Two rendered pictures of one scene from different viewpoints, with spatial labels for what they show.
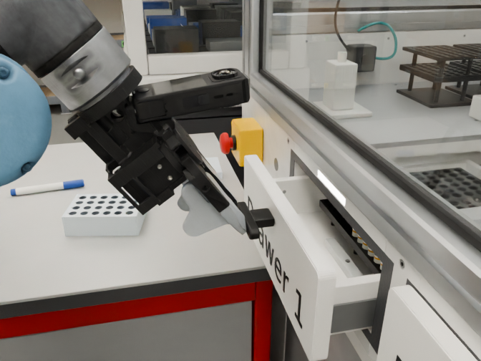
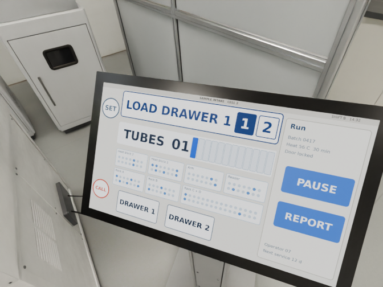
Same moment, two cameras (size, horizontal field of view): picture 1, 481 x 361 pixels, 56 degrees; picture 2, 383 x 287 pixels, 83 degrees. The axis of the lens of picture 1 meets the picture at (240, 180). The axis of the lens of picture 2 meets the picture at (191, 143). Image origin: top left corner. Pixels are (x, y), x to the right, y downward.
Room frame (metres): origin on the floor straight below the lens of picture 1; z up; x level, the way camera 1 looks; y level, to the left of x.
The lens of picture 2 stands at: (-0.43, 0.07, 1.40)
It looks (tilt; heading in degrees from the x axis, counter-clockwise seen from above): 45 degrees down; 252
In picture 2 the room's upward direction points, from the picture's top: 4 degrees counter-clockwise
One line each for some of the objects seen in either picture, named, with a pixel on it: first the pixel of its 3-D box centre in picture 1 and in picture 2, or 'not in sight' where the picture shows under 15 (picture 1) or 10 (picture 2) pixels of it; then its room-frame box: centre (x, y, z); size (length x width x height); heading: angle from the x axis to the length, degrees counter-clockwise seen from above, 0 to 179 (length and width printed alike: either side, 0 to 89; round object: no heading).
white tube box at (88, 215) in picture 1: (107, 213); not in sight; (0.70, 0.23, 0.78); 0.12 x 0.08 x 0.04; 91
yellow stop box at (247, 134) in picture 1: (245, 141); not in sight; (0.80, -0.01, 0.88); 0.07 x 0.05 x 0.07; 13
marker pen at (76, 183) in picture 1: (48, 187); not in sight; (0.82, 0.39, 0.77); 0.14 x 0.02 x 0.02; 109
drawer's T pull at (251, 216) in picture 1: (257, 218); not in sight; (0.46, -0.02, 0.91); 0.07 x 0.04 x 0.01; 13
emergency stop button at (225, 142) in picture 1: (227, 142); not in sight; (0.79, 0.02, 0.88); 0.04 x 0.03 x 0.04; 13
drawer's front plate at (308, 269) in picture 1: (278, 238); not in sight; (0.47, -0.05, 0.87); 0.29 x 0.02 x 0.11; 13
